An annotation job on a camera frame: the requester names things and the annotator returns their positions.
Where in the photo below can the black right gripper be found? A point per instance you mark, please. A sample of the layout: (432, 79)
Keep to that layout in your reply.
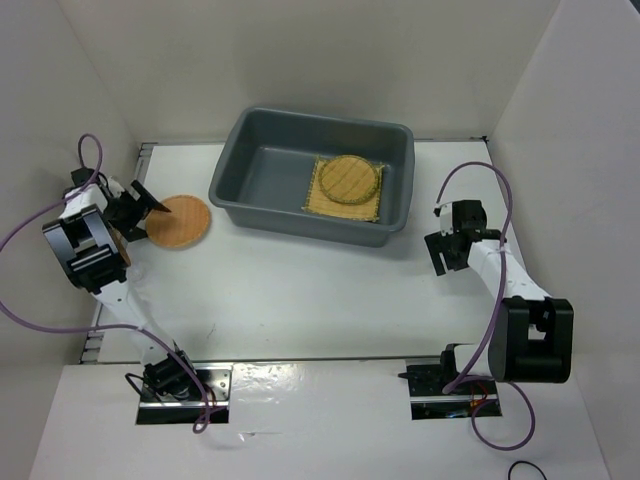
(436, 243)

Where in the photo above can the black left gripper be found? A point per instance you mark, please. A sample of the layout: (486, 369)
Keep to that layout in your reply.
(147, 200)

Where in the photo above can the round orange wicker basket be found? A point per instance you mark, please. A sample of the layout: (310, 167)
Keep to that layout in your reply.
(183, 222)

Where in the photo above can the square bamboo mat tray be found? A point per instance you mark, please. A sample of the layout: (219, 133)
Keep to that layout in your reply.
(317, 203)

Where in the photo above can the round green-rimmed bamboo tray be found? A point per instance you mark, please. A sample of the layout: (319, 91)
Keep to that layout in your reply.
(349, 179)

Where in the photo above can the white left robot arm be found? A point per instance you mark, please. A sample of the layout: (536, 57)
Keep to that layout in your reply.
(88, 239)

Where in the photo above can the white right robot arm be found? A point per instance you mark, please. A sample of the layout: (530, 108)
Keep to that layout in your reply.
(529, 336)

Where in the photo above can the grey plastic bin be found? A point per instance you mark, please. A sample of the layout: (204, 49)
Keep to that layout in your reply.
(264, 174)

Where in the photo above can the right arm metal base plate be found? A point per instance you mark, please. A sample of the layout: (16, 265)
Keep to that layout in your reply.
(425, 380)

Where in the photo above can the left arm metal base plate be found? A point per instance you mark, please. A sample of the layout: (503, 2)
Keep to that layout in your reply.
(155, 408)

